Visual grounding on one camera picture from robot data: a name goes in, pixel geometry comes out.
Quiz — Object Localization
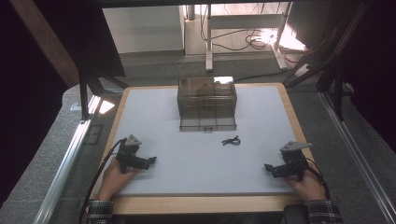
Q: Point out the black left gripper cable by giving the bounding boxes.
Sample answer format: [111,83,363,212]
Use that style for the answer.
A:
[78,138,127,224]

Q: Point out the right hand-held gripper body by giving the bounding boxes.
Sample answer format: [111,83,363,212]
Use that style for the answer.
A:
[275,141,313,182]

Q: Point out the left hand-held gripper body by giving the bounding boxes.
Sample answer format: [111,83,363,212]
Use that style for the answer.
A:
[116,133,148,175]

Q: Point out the black metal stand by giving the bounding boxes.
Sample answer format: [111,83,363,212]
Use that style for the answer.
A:
[282,0,372,122]
[73,59,130,121]

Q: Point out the small black cord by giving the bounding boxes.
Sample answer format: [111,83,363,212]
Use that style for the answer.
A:
[221,134,242,147]

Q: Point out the black floor cables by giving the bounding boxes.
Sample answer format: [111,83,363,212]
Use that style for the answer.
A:
[199,3,307,63]

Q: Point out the person's left hand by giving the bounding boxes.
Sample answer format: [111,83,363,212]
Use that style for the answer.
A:
[98,158,140,202]

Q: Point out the person's right hand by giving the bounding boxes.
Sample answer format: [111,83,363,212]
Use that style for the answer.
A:
[283,169,327,202]

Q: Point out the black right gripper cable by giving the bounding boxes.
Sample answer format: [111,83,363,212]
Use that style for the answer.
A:
[305,158,332,201]

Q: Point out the white cabinet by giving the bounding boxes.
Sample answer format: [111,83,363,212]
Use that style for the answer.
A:
[102,5,186,54]

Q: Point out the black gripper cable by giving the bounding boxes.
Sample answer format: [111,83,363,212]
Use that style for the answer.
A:
[78,138,127,224]
[305,158,332,201]

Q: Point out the aluminium rail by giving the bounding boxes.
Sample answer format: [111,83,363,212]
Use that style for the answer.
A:
[32,94,102,224]
[318,91,396,224]

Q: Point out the transparent brown drawer box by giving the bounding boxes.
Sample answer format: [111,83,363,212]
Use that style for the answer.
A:
[177,76,238,133]

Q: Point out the brown wooden beam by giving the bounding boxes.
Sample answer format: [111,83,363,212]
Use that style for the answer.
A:
[8,0,80,89]

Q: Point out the grey table mat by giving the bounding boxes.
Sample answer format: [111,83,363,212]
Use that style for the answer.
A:
[92,85,298,197]

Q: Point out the black chair seat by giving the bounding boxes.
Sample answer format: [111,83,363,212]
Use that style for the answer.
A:
[280,203,310,224]

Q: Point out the white metal desk frame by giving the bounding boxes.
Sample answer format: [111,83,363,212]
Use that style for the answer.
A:
[205,2,293,73]

